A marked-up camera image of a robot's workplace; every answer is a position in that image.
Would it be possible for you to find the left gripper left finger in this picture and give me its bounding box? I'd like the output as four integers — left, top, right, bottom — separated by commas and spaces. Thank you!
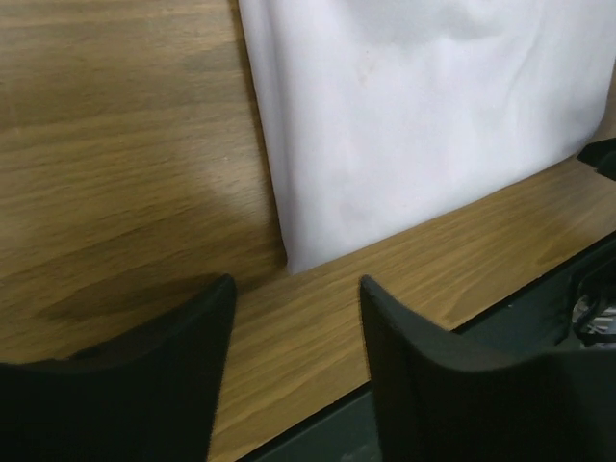
1, 275, 237, 461

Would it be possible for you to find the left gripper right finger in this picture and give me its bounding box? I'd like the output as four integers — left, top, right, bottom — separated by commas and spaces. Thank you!
359, 276, 615, 461

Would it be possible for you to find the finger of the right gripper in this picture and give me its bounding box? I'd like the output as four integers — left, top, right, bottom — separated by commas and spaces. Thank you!
577, 138, 616, 181

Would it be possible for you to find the white t shirt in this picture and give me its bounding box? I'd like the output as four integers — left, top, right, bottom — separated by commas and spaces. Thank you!
239, 0, 615, 273

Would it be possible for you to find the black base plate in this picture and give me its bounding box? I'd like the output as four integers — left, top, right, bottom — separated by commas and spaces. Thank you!
249, 237, 615, 461

